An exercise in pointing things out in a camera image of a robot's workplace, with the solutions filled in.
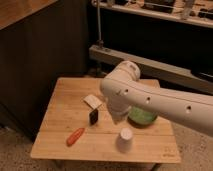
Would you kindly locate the translucent yellowish gripper finger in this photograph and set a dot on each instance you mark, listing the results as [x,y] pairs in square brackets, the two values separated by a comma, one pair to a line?
[116,119]

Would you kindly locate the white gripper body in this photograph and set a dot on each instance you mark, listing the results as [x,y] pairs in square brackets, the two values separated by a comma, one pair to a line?
[118,108]

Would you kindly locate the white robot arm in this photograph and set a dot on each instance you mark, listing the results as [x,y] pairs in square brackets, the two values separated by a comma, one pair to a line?
[122,91]

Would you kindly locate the black eraser block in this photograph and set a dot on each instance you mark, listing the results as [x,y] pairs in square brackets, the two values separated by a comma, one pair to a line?
[93,116]

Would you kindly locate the green bowl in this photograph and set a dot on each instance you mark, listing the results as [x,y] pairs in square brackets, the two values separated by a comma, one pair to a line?
[141,117]

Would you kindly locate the white paper card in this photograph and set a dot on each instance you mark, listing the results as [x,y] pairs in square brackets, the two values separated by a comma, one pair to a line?
[92,101]

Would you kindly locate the orange carrot toy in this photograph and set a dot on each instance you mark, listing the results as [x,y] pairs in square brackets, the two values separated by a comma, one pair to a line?
[74,136]

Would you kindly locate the wooden folding table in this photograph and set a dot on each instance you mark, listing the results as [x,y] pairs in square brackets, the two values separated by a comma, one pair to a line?
[68,112]

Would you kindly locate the metal shelf rack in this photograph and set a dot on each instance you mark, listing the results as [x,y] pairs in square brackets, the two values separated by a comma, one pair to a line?
[180,55]

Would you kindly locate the dark wooden cabinet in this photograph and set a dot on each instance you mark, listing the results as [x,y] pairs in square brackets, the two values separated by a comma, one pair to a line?
[34,53]

